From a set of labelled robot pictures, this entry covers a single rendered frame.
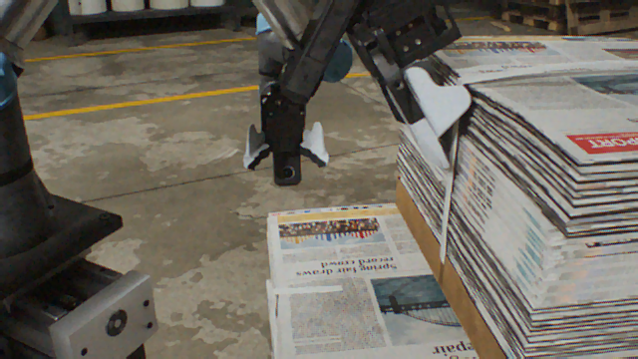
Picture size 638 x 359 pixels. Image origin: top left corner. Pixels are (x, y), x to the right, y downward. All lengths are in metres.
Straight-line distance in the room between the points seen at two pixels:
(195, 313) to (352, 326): 1.42
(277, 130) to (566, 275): 0.59
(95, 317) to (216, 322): 1.22
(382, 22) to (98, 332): 0.48
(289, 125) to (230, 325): 1.10
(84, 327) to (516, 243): 0.48
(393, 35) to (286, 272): 0.29
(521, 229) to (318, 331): 0.23
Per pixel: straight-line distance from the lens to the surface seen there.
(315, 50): 0.50
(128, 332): 0.78
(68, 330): 0.72
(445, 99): 0.51
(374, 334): 0.58
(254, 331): 1.88
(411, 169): 0.71
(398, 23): 0.50
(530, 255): 0.45
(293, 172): 0.97
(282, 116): 0.91
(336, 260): 0.68
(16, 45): 0.90
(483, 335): 0.53
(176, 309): 2.00
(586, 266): 0.44
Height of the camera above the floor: 1.20
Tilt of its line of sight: 25 degrees down
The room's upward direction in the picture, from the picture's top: straight up
